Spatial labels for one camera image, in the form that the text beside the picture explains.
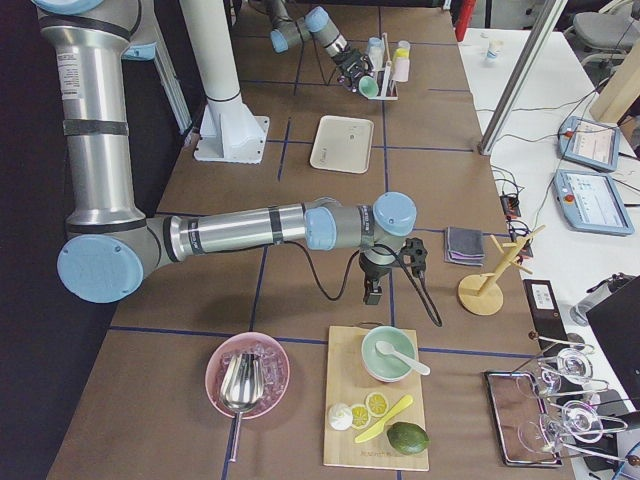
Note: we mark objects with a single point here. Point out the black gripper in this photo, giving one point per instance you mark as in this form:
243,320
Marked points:
351,64
373,276

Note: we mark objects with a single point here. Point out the green cup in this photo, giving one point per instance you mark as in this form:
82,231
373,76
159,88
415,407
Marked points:
368,87

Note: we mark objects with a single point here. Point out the beige rabbit tray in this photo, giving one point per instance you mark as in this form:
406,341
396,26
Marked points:
342,144

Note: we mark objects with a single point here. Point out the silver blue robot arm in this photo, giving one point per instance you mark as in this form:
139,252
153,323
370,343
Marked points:
114,237
315,25

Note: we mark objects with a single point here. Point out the cream cup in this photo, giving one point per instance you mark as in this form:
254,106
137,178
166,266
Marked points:
376,61

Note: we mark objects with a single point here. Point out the blue cup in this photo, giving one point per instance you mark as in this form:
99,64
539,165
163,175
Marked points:
375,46

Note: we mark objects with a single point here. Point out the pink cup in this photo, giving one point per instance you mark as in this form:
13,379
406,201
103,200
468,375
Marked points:
401,69

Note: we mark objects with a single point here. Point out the yellow cup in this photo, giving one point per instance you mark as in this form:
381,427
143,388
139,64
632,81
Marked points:
402,50

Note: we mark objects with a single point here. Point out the paper cup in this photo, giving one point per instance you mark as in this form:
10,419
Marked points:
493,51

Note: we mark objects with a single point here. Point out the metal tray with glasses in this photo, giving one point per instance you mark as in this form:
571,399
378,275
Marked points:
514,405

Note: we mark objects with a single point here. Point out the white plastic spoon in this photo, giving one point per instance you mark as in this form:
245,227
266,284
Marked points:
386,348

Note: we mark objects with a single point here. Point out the folded grey cloth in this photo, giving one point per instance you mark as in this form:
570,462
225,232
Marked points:
464,246

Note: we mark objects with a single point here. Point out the wooden mug tree stand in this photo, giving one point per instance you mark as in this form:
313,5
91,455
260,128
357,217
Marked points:
479,293

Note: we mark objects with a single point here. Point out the lemon slice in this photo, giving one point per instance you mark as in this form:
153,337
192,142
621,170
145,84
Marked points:
377,404

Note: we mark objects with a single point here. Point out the wooden cutting board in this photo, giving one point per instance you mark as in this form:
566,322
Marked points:
356,400

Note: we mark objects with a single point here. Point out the pink bowl with ice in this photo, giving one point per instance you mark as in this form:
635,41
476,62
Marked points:
275,365

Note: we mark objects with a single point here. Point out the garlic bulb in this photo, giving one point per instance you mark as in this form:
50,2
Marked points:
340,417

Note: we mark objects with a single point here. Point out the yellow plastic knife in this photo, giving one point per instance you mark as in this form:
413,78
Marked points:
378,427

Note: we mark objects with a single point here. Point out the green lime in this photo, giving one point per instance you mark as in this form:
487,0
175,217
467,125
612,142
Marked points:
408,438

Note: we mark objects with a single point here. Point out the metal scoop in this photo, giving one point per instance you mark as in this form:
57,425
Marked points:
241,390

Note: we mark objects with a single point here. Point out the black box with label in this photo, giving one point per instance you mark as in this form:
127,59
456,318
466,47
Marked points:
544,308

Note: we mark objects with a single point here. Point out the teach pendant tablet near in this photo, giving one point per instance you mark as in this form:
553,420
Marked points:
591,203

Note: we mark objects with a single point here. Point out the teach pendant tablet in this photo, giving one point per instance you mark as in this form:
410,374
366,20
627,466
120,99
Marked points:
589,143
591,203

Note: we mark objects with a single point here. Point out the teach pendant tablet far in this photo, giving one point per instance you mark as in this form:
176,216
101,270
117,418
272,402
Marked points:
589,143

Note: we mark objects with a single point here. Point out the white wire cup rack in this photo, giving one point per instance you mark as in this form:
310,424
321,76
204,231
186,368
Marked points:
387,87

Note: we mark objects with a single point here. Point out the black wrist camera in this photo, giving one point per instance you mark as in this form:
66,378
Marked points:
414,255

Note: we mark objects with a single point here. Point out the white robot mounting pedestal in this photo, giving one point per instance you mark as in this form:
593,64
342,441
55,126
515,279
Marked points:
229,131

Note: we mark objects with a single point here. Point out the aluminium frame post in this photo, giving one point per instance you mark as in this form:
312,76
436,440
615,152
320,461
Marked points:
538,36

